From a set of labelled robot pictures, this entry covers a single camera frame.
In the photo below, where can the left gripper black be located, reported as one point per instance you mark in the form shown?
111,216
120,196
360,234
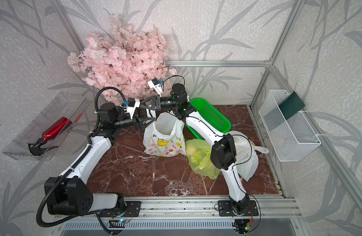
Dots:
144,121

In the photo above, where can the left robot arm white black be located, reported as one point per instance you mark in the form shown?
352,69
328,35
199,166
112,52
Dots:
67,196

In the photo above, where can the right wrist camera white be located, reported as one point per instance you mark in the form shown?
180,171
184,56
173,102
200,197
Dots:
156,85

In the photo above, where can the clear wall tray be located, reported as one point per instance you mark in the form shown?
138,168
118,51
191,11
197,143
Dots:
63,105

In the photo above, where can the white printed plastic bag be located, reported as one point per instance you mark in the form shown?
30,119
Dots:
246,155

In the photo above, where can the green avocado plastic bag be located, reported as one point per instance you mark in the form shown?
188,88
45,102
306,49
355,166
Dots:
198,153

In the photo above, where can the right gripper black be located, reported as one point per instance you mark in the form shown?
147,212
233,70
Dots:
153,101

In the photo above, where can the dark green card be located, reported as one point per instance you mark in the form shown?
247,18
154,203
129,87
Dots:
291,105

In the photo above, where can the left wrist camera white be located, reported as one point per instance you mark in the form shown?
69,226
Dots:
131,105

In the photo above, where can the white wire mesh basket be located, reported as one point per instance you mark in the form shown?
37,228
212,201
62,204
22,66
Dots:
292,139

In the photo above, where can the red spray bottle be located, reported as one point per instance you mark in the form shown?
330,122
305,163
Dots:
39,147

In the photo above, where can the pink cherry blossom bouquet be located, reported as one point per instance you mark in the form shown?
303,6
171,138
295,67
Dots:
126,60

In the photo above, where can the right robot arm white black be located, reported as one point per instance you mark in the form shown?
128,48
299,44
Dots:
223,150

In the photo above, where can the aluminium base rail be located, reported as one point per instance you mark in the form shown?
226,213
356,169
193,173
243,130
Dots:
208,207

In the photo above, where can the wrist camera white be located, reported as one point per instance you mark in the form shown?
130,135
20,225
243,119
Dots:
156,85
131,105

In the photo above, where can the green plastic basket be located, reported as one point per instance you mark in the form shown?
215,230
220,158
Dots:
209,114

